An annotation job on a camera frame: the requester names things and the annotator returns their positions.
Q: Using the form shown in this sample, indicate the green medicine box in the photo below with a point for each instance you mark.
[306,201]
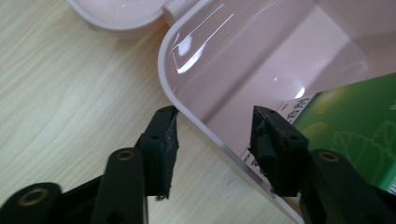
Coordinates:
[348,130]

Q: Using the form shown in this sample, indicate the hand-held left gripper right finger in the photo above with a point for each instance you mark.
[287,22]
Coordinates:
[277,155]

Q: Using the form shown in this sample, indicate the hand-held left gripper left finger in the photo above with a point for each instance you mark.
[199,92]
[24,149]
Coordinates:
[160,149]

